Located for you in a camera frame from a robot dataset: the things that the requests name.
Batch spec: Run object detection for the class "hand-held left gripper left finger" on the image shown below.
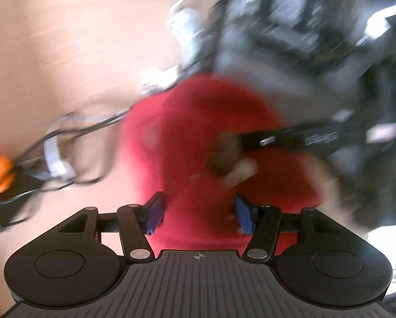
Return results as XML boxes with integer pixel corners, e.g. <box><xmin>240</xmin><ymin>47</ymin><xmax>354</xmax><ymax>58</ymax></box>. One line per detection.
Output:
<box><xmin>56</xmin><ymin>191</ymin><xmax>166</xmax><ymax>261</ymax></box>

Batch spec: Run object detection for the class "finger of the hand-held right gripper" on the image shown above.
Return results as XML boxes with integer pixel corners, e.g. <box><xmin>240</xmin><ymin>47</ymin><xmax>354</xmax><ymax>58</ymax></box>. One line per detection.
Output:
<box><xmin>236</xmin><ymin>122</ymin><xmax>342</xmax><ymax>156</ymax></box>

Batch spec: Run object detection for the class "black cable bundle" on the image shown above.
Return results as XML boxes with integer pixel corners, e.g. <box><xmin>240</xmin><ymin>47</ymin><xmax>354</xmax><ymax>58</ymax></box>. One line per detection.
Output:
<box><xmin>0</xmin><ymin>105</ymin><xmax>136</xmax><ymax>227</ymax></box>

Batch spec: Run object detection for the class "red hoodie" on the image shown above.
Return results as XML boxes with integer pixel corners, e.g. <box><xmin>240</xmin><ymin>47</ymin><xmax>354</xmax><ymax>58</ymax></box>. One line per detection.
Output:
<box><xmin>120</xmin><ymin>74</ymin><xmax>325</xmax><ymax>253</ymax></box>

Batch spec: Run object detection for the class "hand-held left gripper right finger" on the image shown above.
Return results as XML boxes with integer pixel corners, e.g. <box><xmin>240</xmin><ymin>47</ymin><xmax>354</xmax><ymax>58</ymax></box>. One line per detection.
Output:
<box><xmin>234</xmin><ymin>192</ymin><xmax>338</xmax><ymax>261</ymax></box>

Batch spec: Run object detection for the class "glass-sided computer case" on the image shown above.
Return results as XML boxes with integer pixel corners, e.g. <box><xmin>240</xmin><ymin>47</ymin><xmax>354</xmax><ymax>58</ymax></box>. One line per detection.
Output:
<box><xmin>211</xmin><ymin>0</ymin><xmax>396</xmax><ymax>234</ymax></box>

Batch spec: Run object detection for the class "white cable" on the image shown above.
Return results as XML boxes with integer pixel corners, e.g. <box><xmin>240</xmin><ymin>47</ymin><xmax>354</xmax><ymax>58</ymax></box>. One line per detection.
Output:
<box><xmin>166</xmin><ymin>0</ymin><xmax>212</xmax><ymax>71</ymax></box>

